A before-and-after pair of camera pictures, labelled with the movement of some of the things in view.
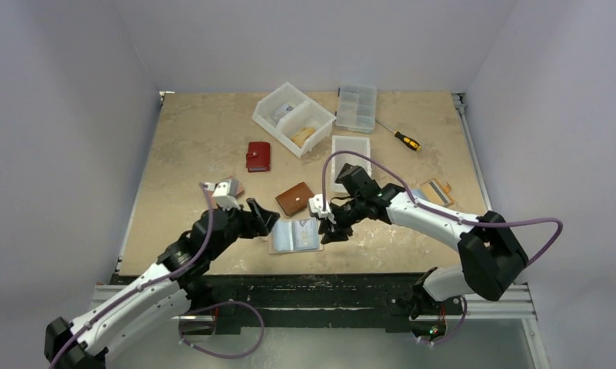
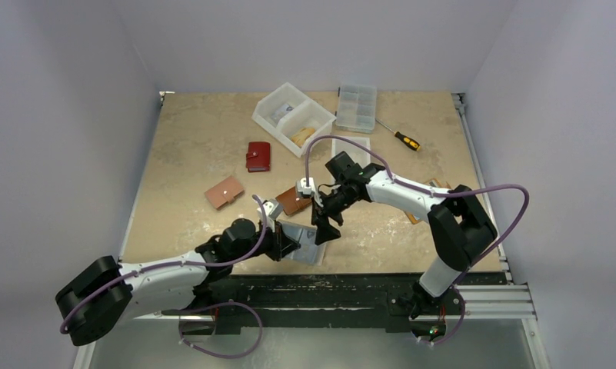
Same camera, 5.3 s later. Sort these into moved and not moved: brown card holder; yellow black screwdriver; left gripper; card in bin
Moved: left gripper
Not moved: yellow black screwdriver; brown card holder; card in bin
